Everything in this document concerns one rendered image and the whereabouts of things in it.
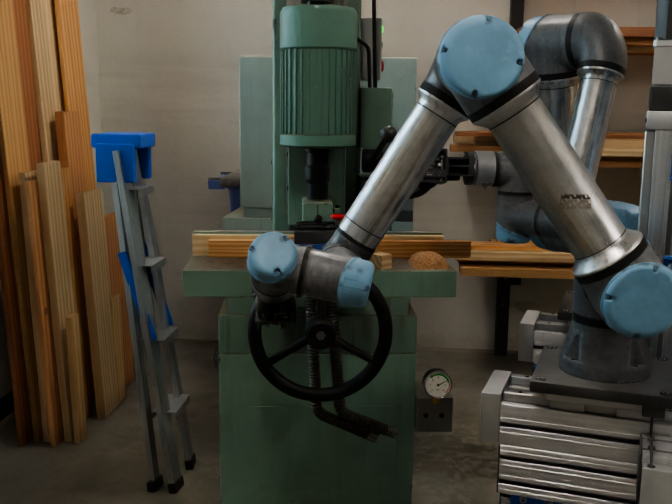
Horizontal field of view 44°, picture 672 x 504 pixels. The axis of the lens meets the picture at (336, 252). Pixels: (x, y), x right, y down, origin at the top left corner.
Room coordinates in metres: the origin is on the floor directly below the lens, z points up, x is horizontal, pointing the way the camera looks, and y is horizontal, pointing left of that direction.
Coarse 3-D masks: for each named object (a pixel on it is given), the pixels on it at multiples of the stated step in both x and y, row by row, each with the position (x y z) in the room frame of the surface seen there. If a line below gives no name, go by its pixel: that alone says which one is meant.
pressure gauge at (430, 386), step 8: (432, 368) 1.75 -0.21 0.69; (440, 368) 1.75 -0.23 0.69; (424, 376) 1.74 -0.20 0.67; (432, 376) 1.73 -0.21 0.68; (440, 376) 1.73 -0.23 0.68; (448, 376) 1.73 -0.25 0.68; (424, 384) 1.72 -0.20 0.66; (432, 384) 1.73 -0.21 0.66; (448, 384) 1.73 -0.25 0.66; (432, 392) 1.73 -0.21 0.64; (440, 392) 1.73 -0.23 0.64; (448, 392) 1.73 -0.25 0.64; (432, 400) 1.75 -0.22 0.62
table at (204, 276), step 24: (192, 264) 1.83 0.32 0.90; (216, 264) 1.83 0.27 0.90; (240, 264) 1.83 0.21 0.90; (408, 264) 1.86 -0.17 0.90; (192, 288) 1.76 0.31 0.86; (216, 288) 1.77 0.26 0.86; (240, 288) 1.77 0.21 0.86; (384, 288) 1.78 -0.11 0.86; (408, 288) 1.79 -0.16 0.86; (432, 288) 1.79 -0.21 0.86
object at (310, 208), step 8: (304, 200) 1.94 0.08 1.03; (312, 200) 1.94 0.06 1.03; (320, 200) 1.94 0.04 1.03; (328, 200) 1.95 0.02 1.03; (304, 208) 1.89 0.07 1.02; (312, 208) 1.89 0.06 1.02; (320, 208) 1.89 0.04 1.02; (328, 208) 1.89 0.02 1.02; (304, 216) 1.89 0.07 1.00; (312, 216) 1.89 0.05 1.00; (328, 216) 1.89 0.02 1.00
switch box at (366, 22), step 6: (366, 18) 2.22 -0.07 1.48; (378, 18) 2.22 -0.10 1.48; (366, 24) 2.22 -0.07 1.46; (378, 24) 2.22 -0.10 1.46; (366, 30) 2.22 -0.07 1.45; (378, 30) 2.22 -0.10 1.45; (366, 36) 2.22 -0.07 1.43; (378, 36) 2.22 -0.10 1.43; (366, 42) 2.22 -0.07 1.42; (372, 42) 2.22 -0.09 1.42; (378, 42) 2.22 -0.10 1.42; (372, 48) 2.22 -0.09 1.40; (378, 48) 2.22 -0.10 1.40; (366, 54) 2.22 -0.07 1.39; (372, 54) 2.22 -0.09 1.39; (378, 54) 2.22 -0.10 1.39; (366, 60) 2.22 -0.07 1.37; (372, 60) 2.22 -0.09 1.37; (378, 60) 2.22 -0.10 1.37; (360, 66) 2.22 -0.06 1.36; (366, 66) 2.22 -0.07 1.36; (372, 66) 2.22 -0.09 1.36; (378, 66) 2.22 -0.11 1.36; (360, 72) 2.22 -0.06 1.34; (366, 72) 2.22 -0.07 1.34; (372, 72) 2.22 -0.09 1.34; (378, 72) 2.22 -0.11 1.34; (360, 78) 2.22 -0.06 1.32; (366, 78) 2.22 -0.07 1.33; (372, 78) 2.22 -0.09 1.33; (378, 78) 2.22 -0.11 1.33
